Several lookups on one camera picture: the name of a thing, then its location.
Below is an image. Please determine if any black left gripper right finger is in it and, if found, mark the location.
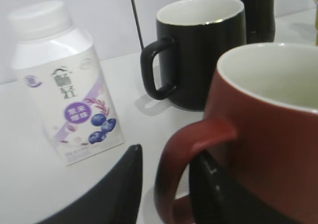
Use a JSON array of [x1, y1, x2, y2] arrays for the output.
[[189, 151, 318, 224]]

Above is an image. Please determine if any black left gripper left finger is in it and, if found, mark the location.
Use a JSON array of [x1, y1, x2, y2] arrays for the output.
[[40, 144, 143, 224]]

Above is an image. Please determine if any dark red ceramic mug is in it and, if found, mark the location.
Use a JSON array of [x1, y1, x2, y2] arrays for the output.
[[154, 43, 318, 224]]

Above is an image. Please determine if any black ceramic mug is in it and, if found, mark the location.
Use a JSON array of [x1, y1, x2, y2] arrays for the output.
[[140, 0, 246, 111]]

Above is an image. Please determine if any white blueberry yogurt bottle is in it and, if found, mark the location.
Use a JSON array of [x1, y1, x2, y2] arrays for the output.
[[8, 0, 124, 165]]

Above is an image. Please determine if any dark cola bottle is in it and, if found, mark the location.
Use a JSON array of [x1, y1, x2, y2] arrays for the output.
[[241, 0, 275, 44]]

